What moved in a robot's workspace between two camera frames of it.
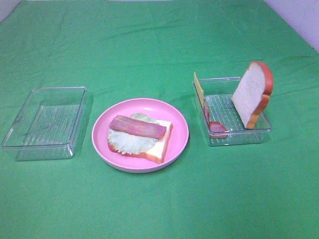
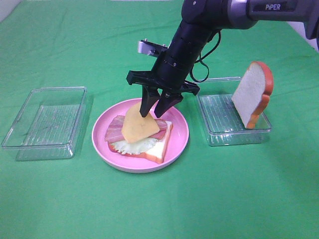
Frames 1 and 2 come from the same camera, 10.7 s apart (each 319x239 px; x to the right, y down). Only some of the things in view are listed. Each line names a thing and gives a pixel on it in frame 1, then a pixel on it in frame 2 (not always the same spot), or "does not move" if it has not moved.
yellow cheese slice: x=199 y=88 to x=136 y=127
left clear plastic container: x=48 y=124 does not move
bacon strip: x=216 y=129 to x=114 y=133
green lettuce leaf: x=127 y=143 does not move
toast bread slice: x=251 y=95 does not move
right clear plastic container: x=222 y=125 does not move
